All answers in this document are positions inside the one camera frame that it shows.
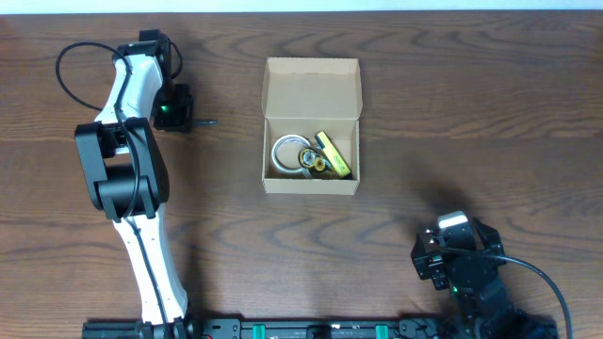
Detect left black cable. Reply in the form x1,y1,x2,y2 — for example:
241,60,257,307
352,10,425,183
55,40,184,331

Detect black cable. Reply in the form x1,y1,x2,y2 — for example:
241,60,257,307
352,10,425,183
437,247,574,339
55,40,184,331

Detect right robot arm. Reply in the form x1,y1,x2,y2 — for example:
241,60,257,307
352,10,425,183
411,211,559,338

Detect yellow correction tape dispenser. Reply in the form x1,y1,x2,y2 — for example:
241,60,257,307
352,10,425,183
298,148,334,172

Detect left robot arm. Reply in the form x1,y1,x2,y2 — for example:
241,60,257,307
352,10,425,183
74,30,194,338

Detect brown cardboard box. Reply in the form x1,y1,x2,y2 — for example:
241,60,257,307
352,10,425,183
261,57,363,195

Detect right black cable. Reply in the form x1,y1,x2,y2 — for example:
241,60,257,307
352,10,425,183
437,247,574,339

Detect grey tape roll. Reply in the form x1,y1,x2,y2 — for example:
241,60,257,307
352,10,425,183
302,169,340,180

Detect black mounting rail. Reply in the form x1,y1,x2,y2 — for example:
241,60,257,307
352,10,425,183
82,315,560,339

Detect yellow highlighter marker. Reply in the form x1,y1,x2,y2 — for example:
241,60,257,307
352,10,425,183
315,131,352,179

